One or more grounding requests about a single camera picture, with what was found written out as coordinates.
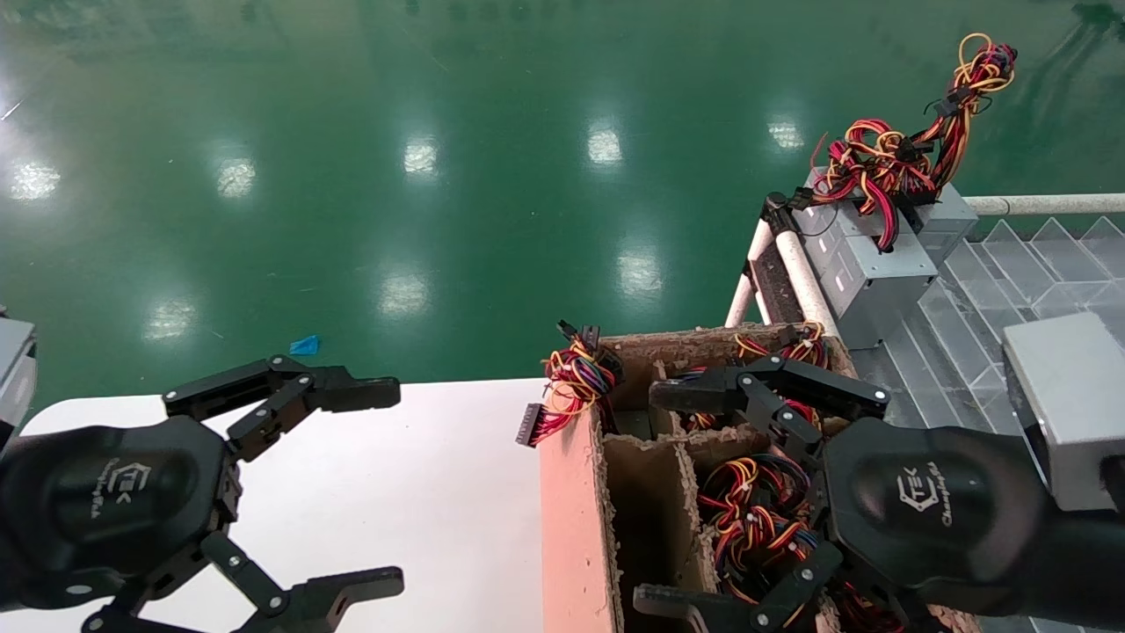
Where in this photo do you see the black pipe joint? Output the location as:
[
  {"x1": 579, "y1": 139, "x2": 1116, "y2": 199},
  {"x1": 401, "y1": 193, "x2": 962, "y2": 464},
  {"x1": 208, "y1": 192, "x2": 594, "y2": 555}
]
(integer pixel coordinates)
[{"x1": 761, "y1": 192, "x2": 796, "y2": 236}]

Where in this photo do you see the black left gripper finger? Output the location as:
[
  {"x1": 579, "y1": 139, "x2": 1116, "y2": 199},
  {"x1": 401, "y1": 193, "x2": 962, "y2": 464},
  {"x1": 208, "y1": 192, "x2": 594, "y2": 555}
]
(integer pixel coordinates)
[
  {"x1": 83, "y1": 532, "x2": 405, "y2": 633},
  {"x1": 163, "y1": 355, "x2": 401, "y2": 462}
]

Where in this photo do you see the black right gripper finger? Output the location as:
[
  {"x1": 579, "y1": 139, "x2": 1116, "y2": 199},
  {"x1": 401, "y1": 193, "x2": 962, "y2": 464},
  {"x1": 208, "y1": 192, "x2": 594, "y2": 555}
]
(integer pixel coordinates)
[
  {"x1": 633, "y1": 541, "x2": 924, "y2": 633},
  {"x1": 650, "y1": 354, "x2": 890, "y2": 465}
]

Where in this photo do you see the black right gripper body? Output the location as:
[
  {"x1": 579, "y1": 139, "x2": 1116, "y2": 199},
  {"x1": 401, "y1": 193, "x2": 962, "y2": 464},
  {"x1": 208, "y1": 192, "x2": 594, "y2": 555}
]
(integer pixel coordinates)
[{"x1": 822, "y1": 418, "x2": 1051, "y2": 616}]

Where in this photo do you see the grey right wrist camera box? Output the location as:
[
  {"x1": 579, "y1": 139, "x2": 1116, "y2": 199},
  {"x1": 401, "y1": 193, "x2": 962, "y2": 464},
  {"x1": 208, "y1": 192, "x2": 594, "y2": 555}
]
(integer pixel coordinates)
[{"x1": 1002, "y1": 312, "x2": 1125, "y2": 513}]

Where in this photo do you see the power supply coloured cable bundle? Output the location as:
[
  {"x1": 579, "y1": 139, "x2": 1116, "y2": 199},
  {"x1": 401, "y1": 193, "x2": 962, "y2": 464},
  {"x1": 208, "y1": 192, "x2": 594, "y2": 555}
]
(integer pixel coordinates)
[
  {"x1": 714, "y1": 517, "x2": 823, "y2": 609},
  {"x1": 677, "y1": 324, "x2": 831, "y2": 432},
  {"x1": 699, "y1": 453, "x2": 827, "y2": 528},
  {"x1": 835, "y1": 585, "x2": 908, "y2": 633}
]

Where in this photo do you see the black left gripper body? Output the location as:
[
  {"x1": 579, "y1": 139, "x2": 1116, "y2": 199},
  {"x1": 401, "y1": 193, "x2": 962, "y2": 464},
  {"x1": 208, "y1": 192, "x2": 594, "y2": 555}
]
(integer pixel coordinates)
[{"x1": 0, "y1": 416, "x2": 243, "y2": 612}]

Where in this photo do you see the grey power supply with fan grille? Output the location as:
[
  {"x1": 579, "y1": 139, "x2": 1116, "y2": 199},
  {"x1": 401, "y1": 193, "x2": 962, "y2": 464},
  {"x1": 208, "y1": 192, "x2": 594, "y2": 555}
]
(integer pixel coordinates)
[{"x1": 516, "y1": 321, "x2": 625, "y2": 447}]

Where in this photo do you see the white rack pipe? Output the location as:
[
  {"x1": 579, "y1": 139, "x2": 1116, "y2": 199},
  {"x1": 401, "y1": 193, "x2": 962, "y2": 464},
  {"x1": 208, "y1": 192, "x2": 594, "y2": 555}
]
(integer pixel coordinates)
[
  {"x1": 773, "y1": 230, "x2": 840, "y2": 339},
  {"x1": 967, "y1": 193, "x2": 1125, "y2": 217},
  {"x1": 725, "y1": 220, "x2": 774, "y2": 328}
]

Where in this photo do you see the cardboard box with dividers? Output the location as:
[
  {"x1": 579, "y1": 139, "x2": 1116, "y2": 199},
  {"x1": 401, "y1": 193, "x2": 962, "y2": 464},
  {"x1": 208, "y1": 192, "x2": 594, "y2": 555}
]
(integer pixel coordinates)
[{"x1": 538, "y1": 324, "x2": 981, "y2": 633}]

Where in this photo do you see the black roller track strip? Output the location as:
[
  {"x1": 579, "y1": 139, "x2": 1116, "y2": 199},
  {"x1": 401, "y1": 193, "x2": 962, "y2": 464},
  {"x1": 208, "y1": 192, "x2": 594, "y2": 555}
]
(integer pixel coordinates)
[{"x1": 754, "y1": 244, "x2": 802, "y2": 324}]

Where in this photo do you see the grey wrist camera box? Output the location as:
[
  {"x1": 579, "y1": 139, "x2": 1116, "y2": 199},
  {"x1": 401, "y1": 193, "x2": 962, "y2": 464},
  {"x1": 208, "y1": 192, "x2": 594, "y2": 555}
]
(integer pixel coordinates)
[
  {"x1": 1002, "y1": 312, "x2": 1125, "y2": 513},
  {"x1": 0, "y1": 308, "x2": 38, "y2": 449}
]

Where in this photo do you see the grey power supply with cables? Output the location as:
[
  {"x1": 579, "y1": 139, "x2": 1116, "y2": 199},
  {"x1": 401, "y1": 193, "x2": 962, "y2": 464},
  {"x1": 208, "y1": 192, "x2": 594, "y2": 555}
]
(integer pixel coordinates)
[
  {"x1": 795, "y1": 119, "x2": 938, "y2": 350},
  {"x1": 910, "y1": 33, "x2": 1019, "y2": 269}
]

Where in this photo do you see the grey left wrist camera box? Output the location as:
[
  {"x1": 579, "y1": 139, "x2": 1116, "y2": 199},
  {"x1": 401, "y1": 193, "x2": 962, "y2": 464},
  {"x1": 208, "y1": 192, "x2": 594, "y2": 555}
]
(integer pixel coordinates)
[{"x1": 0, "y1": 308, "x2": 38, "y2": 449}]

